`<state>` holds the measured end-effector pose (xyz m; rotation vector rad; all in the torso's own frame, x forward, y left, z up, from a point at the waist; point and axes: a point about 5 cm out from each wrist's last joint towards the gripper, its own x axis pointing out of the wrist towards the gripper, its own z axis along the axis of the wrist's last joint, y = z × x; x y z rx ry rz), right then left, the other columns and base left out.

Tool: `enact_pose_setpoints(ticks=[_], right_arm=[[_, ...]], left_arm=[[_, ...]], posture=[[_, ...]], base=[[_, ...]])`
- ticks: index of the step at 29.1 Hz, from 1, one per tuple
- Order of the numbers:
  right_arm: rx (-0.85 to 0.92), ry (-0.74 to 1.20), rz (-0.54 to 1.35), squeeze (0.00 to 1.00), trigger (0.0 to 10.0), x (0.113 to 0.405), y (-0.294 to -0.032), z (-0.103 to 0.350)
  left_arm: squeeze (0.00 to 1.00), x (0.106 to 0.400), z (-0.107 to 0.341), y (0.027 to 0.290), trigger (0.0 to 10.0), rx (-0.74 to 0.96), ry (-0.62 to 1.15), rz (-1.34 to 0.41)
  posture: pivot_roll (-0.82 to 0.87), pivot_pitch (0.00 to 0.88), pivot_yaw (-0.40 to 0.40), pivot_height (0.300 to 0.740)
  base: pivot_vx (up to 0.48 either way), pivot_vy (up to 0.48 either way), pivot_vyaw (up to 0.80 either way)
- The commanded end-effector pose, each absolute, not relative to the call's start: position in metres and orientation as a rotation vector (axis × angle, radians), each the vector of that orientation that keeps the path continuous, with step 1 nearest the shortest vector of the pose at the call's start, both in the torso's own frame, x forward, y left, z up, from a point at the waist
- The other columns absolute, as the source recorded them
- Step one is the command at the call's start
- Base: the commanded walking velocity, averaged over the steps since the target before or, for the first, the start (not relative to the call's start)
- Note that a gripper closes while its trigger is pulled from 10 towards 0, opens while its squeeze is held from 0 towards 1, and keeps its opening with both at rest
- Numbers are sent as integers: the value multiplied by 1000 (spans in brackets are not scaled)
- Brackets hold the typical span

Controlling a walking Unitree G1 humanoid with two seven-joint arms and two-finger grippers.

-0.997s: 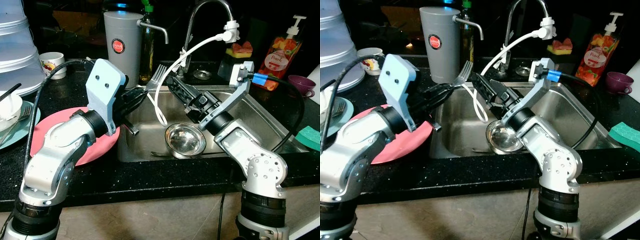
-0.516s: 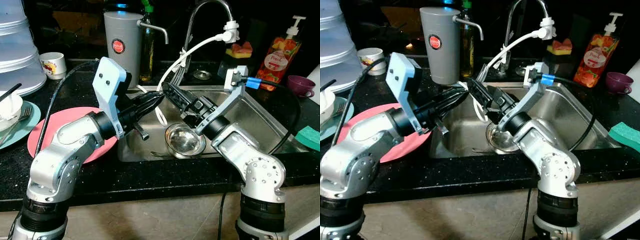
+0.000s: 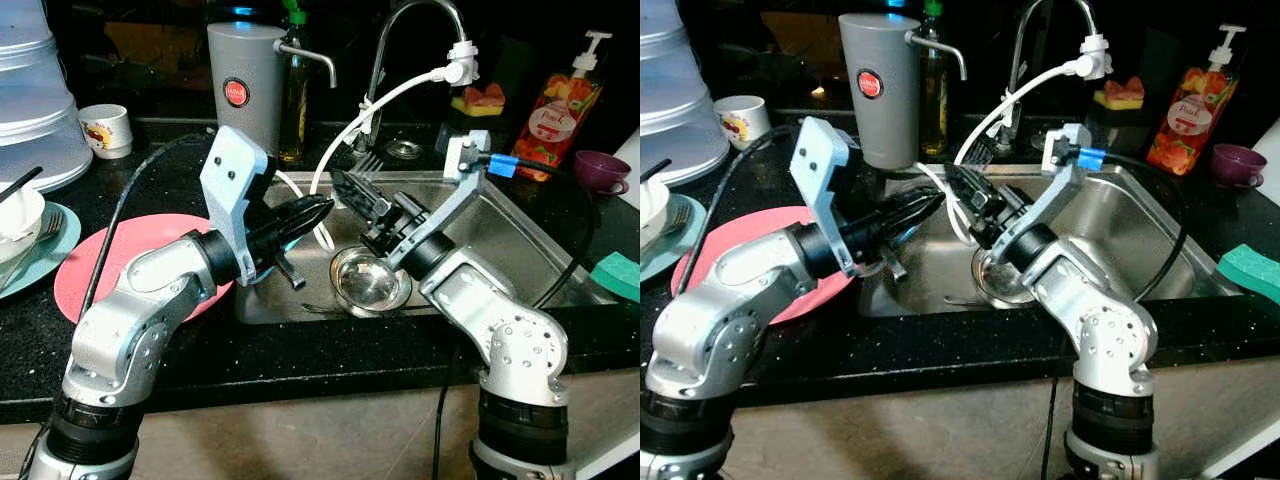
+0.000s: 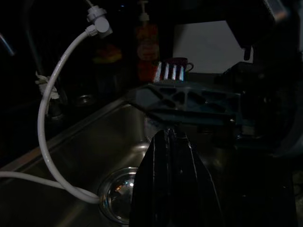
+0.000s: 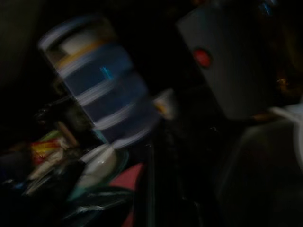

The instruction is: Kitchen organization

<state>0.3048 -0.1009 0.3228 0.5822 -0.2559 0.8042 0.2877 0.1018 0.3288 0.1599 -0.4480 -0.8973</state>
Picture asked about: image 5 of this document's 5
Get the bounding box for white printed mug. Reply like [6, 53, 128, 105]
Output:
[152, 88, 176, 120]

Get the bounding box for stacked blue white containers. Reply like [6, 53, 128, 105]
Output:
[37, 16, 162, 148]

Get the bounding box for teal plate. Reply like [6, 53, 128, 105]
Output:
[68, 148, 130, 202]

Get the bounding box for white bowl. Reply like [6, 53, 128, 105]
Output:
[77, 143, 119, 188]

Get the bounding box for pink round mat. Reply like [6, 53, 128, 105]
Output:
[108, 162, 145, 227]

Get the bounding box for grey water filter red badge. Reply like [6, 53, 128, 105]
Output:
[176, 0, 280, 121]

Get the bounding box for stainless steel bowl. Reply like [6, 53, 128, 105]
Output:
[58, 186, 134, 227]

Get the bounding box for yellow red snack packet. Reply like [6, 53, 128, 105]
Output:
[30, 139, 60, 164]

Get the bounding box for stainless steel sink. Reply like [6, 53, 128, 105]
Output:
[217, 118, 303, 227]

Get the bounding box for white water hose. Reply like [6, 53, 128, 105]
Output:
[269, 103, 303, 126]

